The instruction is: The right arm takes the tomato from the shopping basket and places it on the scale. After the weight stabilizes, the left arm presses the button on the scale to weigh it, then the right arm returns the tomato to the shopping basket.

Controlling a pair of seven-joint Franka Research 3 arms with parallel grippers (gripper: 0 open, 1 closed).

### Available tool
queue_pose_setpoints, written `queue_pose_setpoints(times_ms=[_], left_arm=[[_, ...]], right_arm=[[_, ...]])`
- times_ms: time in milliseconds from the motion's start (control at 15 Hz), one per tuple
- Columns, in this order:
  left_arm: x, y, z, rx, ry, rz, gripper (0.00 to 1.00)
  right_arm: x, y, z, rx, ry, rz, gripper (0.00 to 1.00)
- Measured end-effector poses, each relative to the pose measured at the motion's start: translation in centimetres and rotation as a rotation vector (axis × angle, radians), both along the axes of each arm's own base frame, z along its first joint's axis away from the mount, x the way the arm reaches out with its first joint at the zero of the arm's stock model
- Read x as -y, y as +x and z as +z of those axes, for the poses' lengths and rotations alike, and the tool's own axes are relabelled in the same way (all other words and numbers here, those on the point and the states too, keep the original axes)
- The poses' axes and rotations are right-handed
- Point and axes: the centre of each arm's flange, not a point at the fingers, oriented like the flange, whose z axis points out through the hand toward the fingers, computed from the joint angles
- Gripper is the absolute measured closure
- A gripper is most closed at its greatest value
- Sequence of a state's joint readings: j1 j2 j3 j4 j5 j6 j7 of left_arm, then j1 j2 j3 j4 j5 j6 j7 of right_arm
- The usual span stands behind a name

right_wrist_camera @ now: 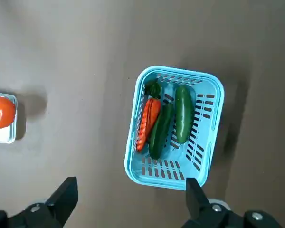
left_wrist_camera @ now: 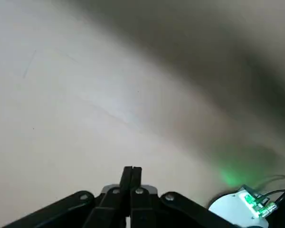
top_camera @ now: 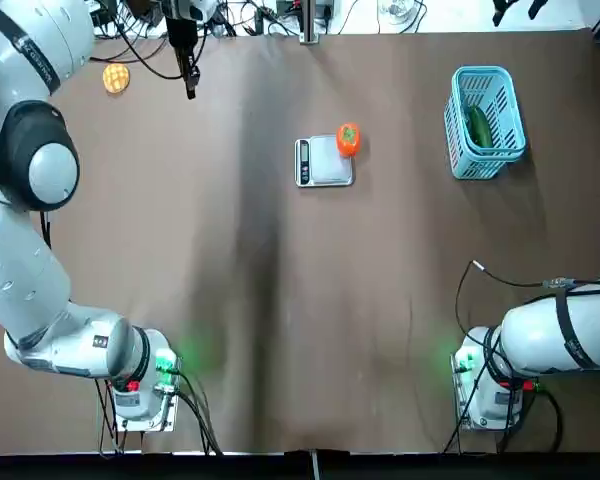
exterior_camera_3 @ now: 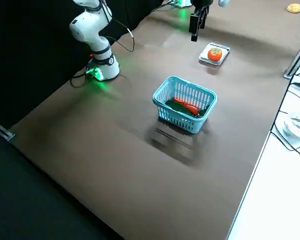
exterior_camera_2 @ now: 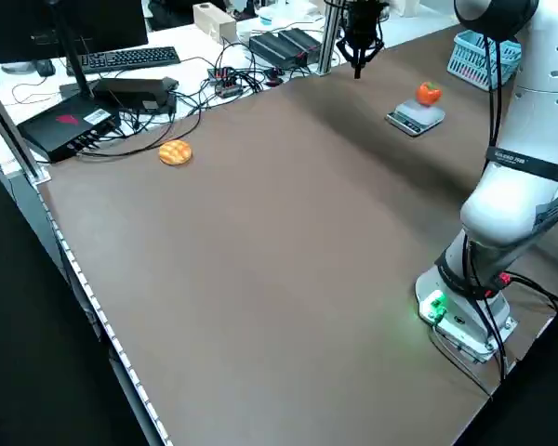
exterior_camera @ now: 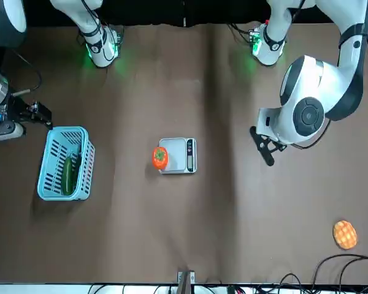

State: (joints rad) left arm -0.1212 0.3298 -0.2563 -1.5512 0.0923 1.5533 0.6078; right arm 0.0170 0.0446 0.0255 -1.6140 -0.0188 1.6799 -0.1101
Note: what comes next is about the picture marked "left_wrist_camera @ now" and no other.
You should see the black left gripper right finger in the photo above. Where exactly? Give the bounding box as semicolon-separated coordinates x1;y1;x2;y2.
130;167;237;228

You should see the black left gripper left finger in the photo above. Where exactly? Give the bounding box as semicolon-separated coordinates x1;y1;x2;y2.
2;166;133;228

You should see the black base cable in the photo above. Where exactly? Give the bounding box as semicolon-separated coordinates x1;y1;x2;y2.
256;174;285;198

